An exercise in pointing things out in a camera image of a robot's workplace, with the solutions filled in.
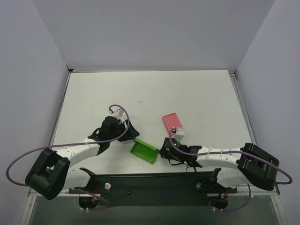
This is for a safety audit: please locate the green paper box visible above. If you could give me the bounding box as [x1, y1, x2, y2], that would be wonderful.
[130, 138, 159, 164]

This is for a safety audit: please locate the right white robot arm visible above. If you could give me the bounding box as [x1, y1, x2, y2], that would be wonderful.
[159, 138, 279, 191]

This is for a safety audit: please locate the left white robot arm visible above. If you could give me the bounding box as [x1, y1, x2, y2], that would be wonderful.
[25, 116, 139, 200]

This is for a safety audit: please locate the pink paper box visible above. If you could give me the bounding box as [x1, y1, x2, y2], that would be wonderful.
[162, 112, 182, 132]

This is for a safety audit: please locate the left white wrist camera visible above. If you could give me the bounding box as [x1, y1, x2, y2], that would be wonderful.
[109, 108, 125, 123]

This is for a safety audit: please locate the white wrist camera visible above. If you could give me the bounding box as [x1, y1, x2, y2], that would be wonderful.
[109, 108, 125, 123]
[170, 127, 185, 142]

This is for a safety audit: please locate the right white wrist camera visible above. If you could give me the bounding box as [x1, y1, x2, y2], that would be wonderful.
[170, 127, 185, 142]

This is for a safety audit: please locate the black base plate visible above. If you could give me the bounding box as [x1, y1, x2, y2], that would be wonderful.
[69, 169, 237, 208]

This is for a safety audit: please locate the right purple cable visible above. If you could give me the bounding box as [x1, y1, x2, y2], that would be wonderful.
[168, 131, 293, 186]

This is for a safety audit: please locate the purple cable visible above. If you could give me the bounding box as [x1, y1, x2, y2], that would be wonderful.
[6, 104, 131, 187]
[168, 131, 293, 186]

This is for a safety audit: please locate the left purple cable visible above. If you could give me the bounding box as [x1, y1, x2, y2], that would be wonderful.
[6, 104, 131, 187]

